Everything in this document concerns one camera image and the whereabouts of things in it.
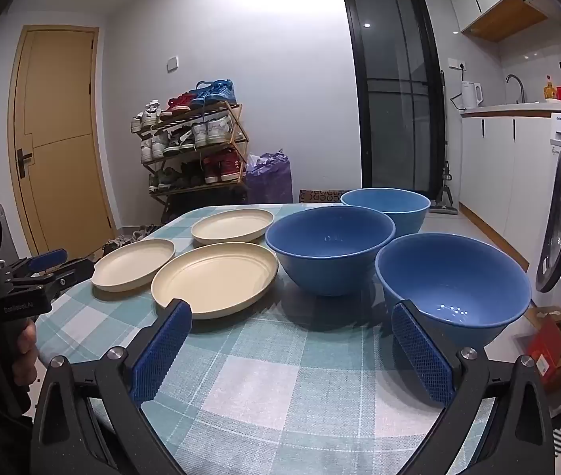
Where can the black framed glass door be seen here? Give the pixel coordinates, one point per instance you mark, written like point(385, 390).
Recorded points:
point(394, 89)

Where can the open red cardboard box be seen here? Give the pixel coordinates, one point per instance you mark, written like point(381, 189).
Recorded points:
point(558, 351)

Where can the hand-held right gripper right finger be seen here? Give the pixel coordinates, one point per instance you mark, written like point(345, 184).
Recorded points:
point(424, 356)

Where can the light blue bowl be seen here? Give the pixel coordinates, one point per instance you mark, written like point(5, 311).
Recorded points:
point(384, 208)

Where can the person's left hand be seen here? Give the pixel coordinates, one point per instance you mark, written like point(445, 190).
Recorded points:
point(27, 356)

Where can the white electric kettle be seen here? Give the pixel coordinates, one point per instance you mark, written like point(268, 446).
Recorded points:
point(471, 95)

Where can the patterned cardboard box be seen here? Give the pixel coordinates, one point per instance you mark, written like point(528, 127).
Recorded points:
point(322, 196)

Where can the white kitchen base cabinet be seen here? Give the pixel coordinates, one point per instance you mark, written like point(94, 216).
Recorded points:
point(498, 173)

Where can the grey floor mop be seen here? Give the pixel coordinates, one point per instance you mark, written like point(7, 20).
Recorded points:
point(445, 198)

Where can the teal checked tablecloth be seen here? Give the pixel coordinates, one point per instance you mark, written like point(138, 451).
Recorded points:
point(280, 381)

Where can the white wall socket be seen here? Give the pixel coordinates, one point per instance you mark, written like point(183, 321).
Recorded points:
point(456, 65)

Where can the yellow bottle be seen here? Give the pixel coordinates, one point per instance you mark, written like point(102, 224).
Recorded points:
point(551, 91)

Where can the wooden shoe rack with shoes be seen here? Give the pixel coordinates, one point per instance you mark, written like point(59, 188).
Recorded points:
point(211, 131)

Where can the chrome kitchen faucet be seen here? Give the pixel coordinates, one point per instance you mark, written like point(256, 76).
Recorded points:
point(519, 86)

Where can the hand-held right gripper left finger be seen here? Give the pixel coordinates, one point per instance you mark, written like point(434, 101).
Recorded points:
point(161, 351)

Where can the white wall switch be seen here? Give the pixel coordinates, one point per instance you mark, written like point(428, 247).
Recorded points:
point(172, 63)

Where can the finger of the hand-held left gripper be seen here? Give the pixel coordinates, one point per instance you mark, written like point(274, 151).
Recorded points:
point(50, 259)
point(77, 268)

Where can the cream round plate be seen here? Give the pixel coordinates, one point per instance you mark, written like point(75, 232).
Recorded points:
point(231, 225)
point(132, 264)
point(211, 277)

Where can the purple plastic bag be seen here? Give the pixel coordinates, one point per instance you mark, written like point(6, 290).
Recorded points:
point(270, 178)

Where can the yellow wooden door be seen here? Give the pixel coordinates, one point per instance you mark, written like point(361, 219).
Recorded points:
point(62, 109)

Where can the pile of dark shoes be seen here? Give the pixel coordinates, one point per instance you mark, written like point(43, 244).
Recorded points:
point(129, 240)

